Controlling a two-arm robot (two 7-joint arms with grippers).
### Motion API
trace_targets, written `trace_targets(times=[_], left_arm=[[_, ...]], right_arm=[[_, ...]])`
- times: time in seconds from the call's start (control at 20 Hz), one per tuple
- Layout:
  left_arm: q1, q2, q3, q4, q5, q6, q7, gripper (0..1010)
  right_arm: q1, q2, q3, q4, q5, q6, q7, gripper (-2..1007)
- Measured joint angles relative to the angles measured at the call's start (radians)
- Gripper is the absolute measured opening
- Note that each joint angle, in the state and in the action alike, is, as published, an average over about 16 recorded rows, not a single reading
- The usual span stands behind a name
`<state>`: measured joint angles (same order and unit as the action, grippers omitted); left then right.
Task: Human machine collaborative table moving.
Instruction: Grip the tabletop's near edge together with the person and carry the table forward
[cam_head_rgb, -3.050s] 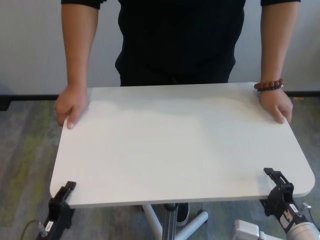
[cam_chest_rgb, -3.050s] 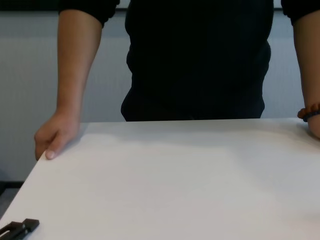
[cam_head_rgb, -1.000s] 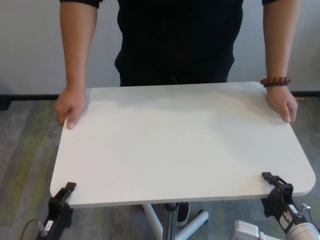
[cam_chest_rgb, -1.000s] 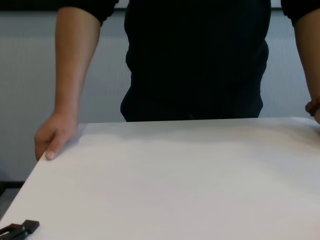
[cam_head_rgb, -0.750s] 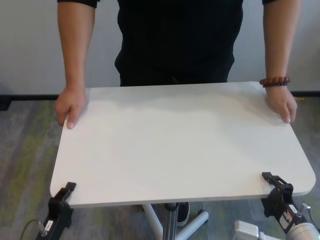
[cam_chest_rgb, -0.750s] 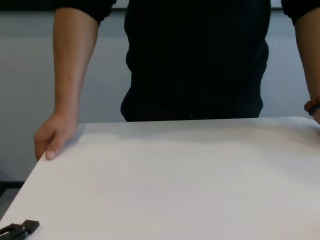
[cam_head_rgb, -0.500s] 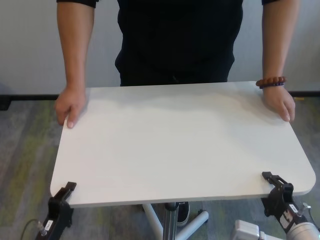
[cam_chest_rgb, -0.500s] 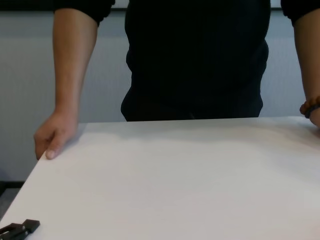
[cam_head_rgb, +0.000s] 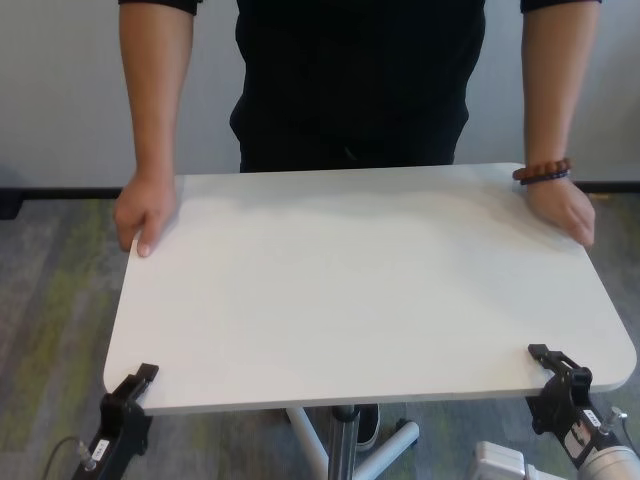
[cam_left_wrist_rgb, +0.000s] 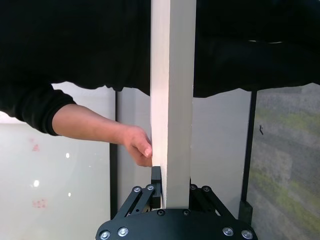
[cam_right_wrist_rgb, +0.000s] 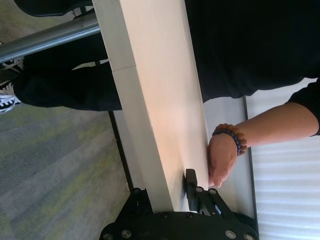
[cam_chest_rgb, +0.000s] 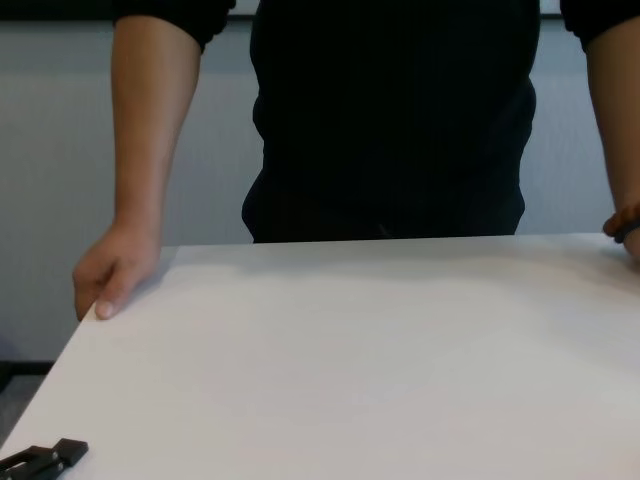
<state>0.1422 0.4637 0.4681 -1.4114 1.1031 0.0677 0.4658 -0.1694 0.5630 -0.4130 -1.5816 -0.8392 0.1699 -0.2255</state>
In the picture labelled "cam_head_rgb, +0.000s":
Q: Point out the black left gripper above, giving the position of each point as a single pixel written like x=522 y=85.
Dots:
x=125 y=420

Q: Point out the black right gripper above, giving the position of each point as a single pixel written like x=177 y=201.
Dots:
x=565 y=405

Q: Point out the white rectangular table top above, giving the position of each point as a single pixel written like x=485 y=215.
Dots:
x=360 y=290

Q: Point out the person's left forearm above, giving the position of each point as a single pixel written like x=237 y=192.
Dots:
x=557 y=90

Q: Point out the person's right forearm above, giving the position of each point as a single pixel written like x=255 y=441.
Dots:
x=155 y=90

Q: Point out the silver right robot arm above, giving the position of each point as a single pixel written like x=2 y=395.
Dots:
x=615 y=462

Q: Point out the person's left hand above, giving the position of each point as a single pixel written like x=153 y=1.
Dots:
x=565 y=205

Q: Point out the person's right hand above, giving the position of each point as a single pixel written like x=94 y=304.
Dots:
x=145 y=205

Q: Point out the white table base leg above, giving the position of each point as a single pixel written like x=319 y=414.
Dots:
x=390 y=447
x=307 y=440

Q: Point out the black white sneaker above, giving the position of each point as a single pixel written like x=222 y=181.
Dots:
x=367 y=430

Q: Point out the metal table column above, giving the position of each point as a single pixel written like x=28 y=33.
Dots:
x=342 y=450

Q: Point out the black floor box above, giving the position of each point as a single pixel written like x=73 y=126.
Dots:
x=10 y=209

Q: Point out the person in black shirt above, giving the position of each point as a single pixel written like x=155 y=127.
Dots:
x=360 y=60

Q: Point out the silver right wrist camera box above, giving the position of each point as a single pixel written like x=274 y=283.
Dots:
x=502 y=462

